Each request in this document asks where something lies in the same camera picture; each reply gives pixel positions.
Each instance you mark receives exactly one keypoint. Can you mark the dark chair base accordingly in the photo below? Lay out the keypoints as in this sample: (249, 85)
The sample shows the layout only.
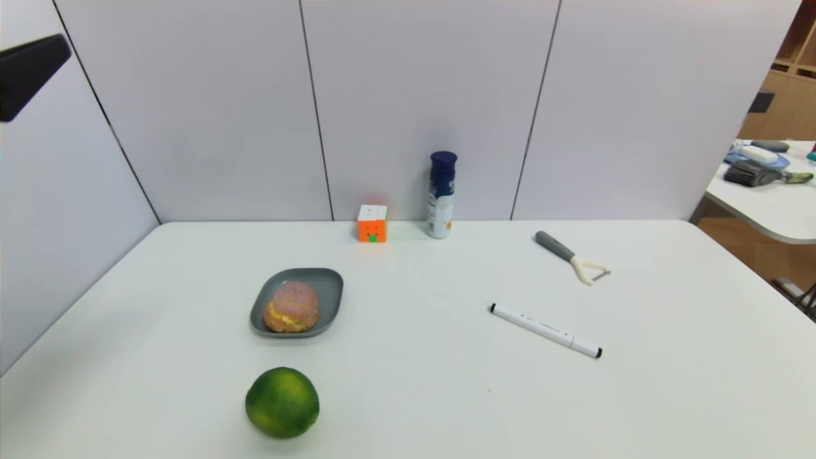
(800, 296)

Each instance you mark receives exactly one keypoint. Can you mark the dark gray oval object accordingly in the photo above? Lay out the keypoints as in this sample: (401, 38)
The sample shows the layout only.
(770, 146)

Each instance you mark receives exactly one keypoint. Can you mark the teal small object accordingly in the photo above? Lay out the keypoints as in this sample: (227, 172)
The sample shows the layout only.
(812, 155)

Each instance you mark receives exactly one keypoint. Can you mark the blue plate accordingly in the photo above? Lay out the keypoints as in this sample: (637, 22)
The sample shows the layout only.
(732, 157)

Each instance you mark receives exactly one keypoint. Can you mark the gray rectangular dish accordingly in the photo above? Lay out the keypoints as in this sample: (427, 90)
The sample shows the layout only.
(329, 287)

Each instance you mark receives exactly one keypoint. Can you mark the blue white spray can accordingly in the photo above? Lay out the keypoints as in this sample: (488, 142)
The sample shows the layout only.
(441, 191)

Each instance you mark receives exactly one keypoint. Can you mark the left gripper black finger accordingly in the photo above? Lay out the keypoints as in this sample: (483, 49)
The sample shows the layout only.
(29, 73)

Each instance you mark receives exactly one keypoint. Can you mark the wooden cabinet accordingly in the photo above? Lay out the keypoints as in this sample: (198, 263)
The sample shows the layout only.
(790, 102)

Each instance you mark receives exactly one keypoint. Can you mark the black bristle brush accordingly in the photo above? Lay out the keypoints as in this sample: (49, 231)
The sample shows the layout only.
(749, 175)

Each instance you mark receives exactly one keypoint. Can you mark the green citrus fruit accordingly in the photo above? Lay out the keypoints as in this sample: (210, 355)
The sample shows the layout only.
(282, 402)

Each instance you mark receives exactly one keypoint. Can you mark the white side table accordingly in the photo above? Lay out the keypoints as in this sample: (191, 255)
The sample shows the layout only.
(778, 210)

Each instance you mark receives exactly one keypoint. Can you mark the white oval object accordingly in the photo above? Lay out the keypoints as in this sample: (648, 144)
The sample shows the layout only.
(758, 155)

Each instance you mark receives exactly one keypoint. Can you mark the white marker pen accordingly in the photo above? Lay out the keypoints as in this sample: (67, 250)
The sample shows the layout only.
(545, 330)

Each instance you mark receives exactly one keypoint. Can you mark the cream puff bun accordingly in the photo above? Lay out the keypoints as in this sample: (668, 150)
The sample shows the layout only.
(292, 307)

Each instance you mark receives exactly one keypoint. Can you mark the orange white puzzle cube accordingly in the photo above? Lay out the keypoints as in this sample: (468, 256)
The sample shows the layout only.
(372, 224)

